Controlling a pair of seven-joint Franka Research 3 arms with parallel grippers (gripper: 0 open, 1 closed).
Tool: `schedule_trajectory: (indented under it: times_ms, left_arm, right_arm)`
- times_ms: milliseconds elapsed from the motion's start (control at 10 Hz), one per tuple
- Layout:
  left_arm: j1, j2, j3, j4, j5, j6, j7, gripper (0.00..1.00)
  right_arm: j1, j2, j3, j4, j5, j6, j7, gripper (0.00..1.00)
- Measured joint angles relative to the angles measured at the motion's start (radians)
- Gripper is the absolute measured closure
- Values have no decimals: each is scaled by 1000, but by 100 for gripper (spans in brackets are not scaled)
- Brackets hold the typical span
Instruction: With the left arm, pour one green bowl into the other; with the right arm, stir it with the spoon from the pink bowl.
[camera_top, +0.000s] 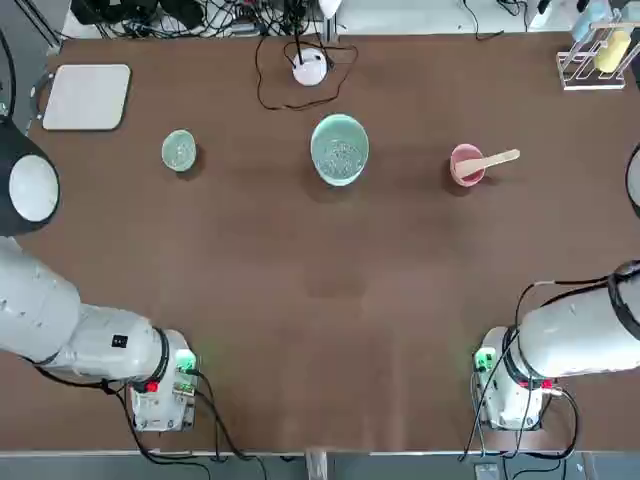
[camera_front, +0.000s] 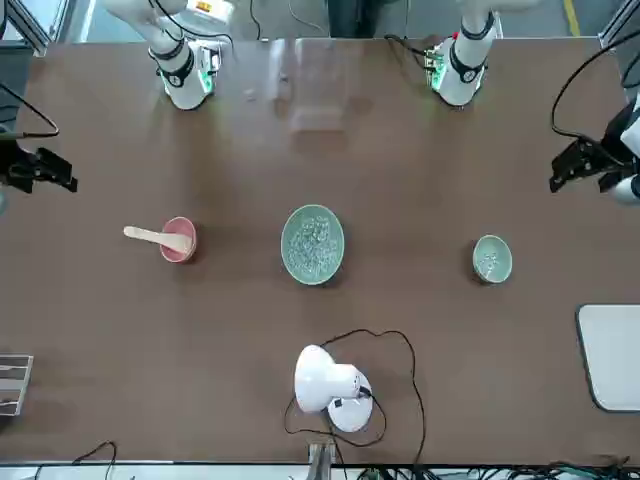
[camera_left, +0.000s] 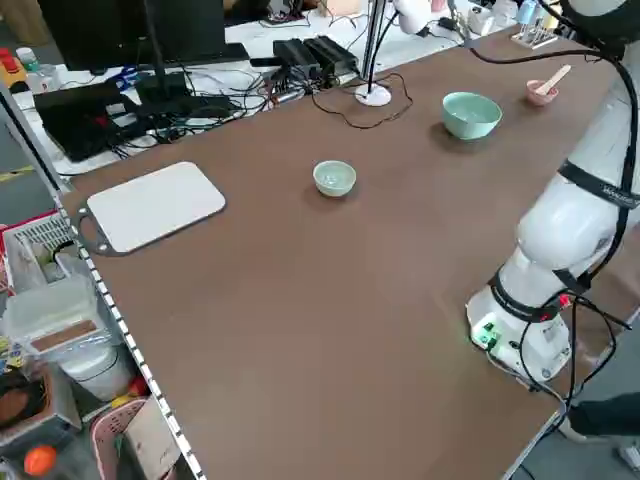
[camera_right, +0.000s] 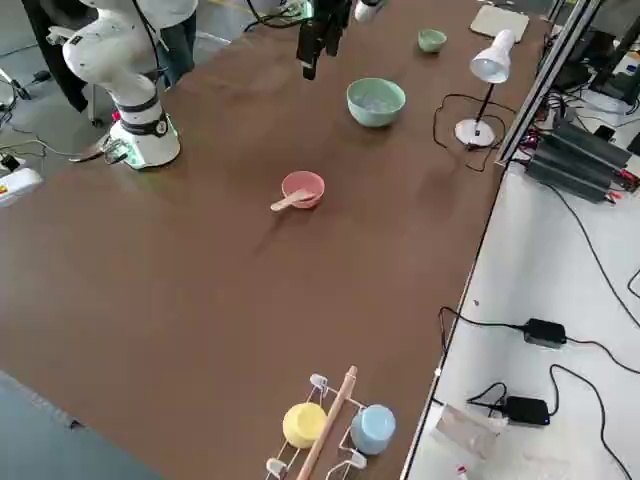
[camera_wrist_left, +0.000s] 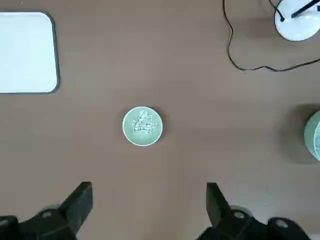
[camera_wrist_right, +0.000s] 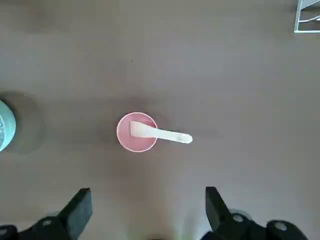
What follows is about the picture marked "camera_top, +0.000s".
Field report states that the small green bowl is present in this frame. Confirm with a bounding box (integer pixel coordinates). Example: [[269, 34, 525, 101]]
[[160, 129, 198, 173]]

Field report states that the large green bowl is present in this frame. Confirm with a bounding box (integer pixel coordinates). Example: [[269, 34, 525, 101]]
[[309, 113, 371, 188]]

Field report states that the pink bowl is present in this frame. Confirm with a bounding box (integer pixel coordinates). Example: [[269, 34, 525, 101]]
[[449, 143, 487, 187]]

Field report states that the white desk lamp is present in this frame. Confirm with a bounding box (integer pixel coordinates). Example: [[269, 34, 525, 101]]
[[291, 0, 344, 87]]

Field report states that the white rectangular tray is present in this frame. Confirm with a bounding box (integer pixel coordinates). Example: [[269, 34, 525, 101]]
[[41, 63, 132, 132]]

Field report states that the clear cup rack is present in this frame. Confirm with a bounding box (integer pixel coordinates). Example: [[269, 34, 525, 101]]
[[555, 22, 629, 92]]

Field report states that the blue cup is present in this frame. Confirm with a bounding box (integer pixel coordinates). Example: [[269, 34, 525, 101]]
[[572, 0, 609, 44]]

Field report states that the yellow cup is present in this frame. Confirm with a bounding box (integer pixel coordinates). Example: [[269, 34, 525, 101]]
[[594, 28, 630, 72]]

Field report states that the black lamp cable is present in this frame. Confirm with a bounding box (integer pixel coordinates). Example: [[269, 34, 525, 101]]
[[256, 34, 359, 112]]

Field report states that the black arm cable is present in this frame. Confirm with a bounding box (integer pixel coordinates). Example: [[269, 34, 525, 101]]
[[102, 370, 271, 480], [459, 384, 584, 462]]

